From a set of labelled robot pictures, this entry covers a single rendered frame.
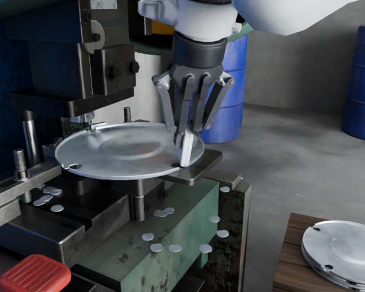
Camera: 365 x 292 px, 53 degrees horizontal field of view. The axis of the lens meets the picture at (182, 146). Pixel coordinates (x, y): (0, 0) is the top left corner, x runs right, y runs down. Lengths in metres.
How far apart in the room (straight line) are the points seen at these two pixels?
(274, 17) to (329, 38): 3.52
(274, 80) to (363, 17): 0.99
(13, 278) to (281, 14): 0.40
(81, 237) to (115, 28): 0.38
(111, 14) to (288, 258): 0.83
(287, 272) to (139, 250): 0.55
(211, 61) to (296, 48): 3.45
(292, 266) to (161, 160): 0.60
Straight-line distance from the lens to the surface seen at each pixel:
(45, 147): 0.79
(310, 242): 1.20
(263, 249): 1.77
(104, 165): 0.66
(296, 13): 0.37
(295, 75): 3.98
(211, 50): 0.50
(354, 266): 1.15
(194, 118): 0.59
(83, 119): 0.77
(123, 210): 0.72
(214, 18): 0.47
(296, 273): 1.12
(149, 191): 0.72
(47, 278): 0.46
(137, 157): 0.67
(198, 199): 0.82
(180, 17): 0.49
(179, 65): 0.53
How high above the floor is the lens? 1.05
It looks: 21 degrees down
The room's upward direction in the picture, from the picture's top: straight up
